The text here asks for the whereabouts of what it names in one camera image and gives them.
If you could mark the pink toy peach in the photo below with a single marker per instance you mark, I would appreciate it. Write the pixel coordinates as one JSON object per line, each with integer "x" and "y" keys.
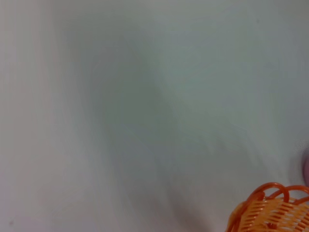
{"x": 306, "y": 166}

